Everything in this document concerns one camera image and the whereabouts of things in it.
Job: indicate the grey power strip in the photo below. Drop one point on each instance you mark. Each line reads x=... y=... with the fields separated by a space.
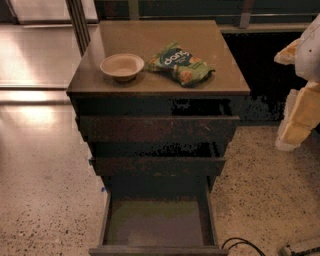
x=310 y=247

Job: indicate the middle drawer front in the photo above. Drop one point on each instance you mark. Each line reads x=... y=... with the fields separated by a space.
x=157 y=166

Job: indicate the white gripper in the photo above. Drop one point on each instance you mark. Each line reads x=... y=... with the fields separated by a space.
x=310 y=61

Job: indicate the green rice chip bag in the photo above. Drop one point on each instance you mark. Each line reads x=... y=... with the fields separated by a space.
x=180 y=65

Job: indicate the dark brown drawer cabinet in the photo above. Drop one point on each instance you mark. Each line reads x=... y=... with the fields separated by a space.
x=94 y=94

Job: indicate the top drawer front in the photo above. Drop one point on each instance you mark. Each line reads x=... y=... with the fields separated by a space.
x=179 y=129

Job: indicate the metal window frame post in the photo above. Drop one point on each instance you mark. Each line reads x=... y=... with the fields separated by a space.
x=78 y=20

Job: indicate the beige paper bowl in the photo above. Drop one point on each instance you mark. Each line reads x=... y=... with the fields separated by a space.
x=122 y=67

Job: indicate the open bottom drawer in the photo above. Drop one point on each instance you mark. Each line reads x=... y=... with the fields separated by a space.
x=175 y=224

